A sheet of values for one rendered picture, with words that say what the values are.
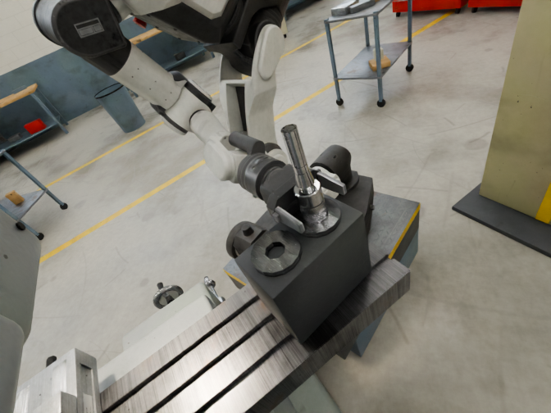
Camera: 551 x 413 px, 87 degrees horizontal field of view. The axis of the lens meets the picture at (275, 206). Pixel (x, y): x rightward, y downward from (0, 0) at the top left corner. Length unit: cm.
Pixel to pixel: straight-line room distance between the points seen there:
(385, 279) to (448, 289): 111
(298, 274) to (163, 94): 55
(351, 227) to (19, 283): 45
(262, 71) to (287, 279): 58
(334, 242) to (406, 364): 114
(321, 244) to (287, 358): 24
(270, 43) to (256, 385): 81
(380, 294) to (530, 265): 135
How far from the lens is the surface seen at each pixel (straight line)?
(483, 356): 165
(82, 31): 71
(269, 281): 49
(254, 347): 66
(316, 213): 50
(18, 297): 39
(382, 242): 141
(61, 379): 82
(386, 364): 159
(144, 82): 78
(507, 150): 191
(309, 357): 62
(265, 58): 87
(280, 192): 51
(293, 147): 43
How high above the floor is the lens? 152
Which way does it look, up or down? 41 degrees down
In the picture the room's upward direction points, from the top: 23 degrees counter-clockwise
